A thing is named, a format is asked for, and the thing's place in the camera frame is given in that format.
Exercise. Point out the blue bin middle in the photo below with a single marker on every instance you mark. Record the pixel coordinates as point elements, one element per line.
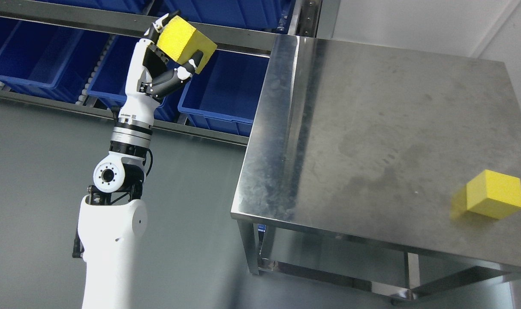
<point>108,84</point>

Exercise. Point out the stainless steel table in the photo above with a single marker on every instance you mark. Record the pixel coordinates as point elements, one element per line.
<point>375,145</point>

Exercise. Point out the metal shelf rack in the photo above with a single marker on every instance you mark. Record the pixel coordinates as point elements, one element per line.
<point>121,23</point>

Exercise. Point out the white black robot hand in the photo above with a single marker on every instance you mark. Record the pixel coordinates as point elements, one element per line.
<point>152,76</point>

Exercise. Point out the blue bin upper right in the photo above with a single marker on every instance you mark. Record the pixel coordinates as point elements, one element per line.
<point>241,14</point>

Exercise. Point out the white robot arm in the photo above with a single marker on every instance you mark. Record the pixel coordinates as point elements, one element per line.
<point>113,218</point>

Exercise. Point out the yellow foam block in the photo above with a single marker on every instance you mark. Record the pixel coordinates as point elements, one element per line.
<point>179,40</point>
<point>493,194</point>

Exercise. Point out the blue bin under hand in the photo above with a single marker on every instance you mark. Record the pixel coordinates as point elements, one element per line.
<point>224,96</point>

